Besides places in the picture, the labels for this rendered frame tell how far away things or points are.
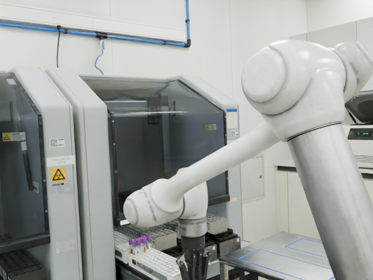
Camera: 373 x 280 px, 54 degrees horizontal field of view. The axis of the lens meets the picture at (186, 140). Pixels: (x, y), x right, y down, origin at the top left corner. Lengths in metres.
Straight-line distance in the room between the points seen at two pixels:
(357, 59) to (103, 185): 1.00
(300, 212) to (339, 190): 3.13
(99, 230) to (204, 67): 2.07
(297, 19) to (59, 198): 3.47
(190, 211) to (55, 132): 0.56
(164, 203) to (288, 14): 3.43
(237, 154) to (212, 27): 2.50
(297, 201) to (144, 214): 2.88
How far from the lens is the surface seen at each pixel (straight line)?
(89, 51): 2.67
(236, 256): 1.53
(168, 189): 0.97
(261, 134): 0.92
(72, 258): 1.45
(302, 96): 0.64
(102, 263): 1.51
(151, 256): 1.45
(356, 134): 3.42
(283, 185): 3.84
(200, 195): 1.12
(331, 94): 0.67
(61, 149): 1.37
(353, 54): 0.81
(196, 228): 1.15
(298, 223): 3.83
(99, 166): 1.43
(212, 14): 3.39
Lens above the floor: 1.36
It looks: 3 degrees down
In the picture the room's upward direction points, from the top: 2 degrees counter-clockwise
